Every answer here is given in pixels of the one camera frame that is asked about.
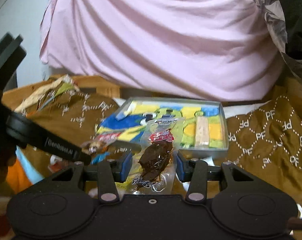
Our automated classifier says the pink bed sheet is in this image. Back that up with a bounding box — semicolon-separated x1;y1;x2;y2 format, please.
39;0;284;101

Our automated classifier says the dark dried fruit packet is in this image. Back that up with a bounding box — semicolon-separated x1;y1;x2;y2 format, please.
128;117;185;194

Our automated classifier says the rice puff bar packet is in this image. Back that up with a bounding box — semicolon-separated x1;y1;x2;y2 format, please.
195;116;210;147

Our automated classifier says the red cookie snack packet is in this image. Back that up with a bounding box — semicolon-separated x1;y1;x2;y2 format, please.
80;132;142;156

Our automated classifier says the brown patterned blanket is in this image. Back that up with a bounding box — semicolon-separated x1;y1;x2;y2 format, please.
26;77;302;217

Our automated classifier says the silver metal tray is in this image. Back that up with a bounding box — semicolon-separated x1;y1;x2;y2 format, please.
95;97;228;158

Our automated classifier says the grey patterned cloth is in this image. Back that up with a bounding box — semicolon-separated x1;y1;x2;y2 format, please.
253;0;302;80

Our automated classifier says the colourful drawing paper liner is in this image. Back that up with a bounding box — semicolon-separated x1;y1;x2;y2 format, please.
96;98;227;150

